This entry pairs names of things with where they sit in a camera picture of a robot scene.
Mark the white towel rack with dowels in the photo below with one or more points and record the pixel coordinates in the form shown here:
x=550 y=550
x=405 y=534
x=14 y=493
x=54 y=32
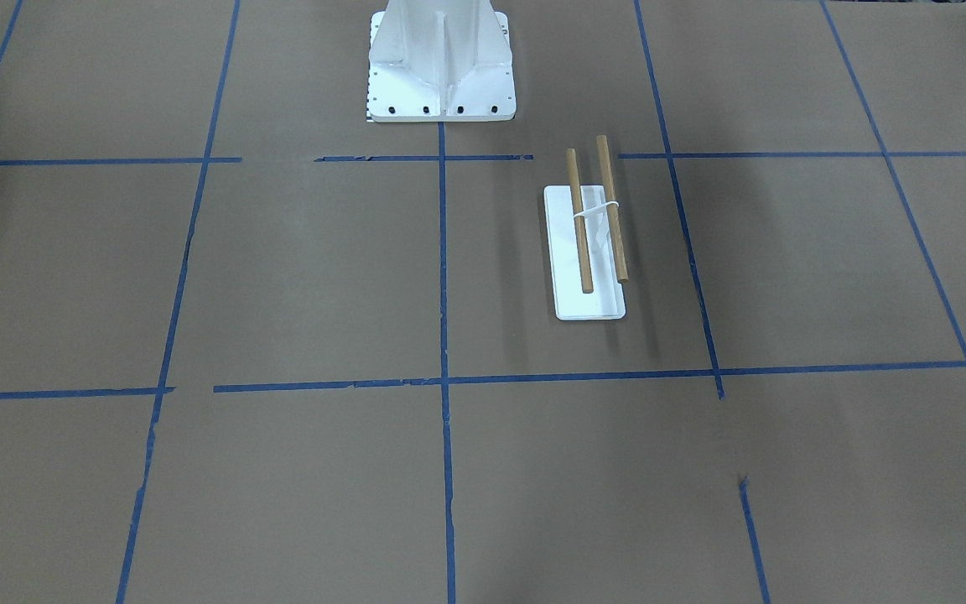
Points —
x=586 y=249

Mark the white camera pillar with base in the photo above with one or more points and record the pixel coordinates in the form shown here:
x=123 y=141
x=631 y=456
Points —
x=440 y=61

